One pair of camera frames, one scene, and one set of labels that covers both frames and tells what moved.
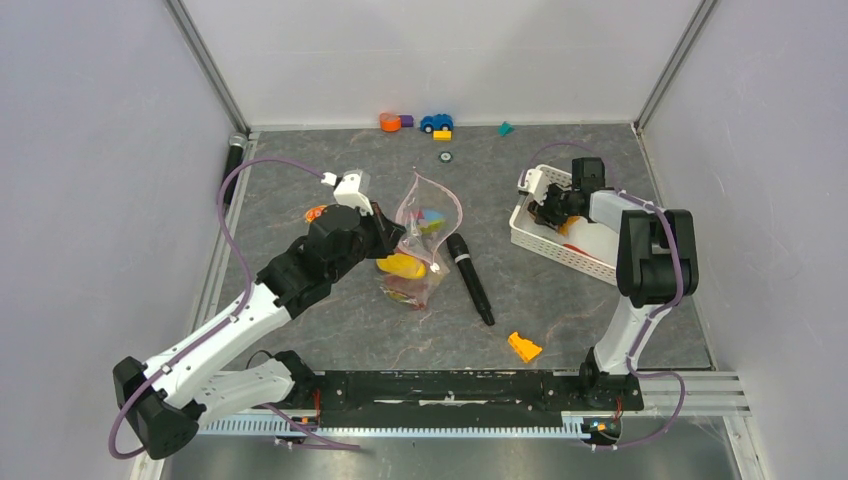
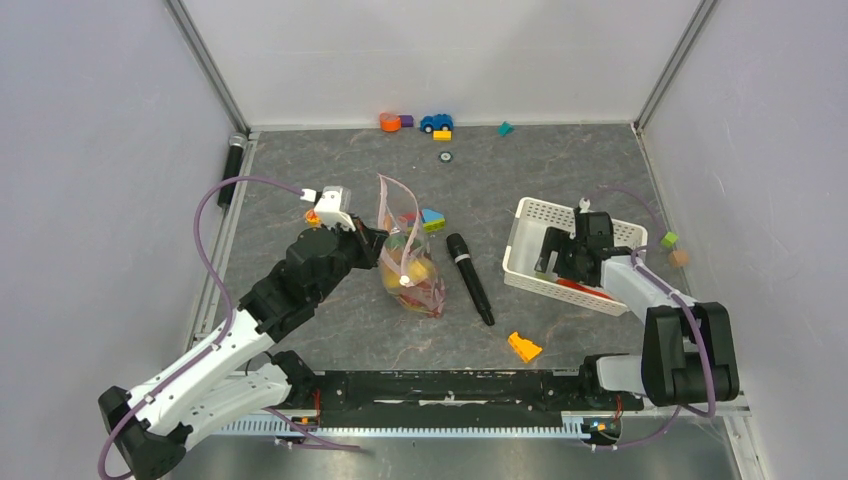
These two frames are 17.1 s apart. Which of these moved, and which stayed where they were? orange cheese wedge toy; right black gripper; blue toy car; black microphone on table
Moved: right black gripper
Stayed: orange cheese wedge toy; black microphone on table; blue toy car
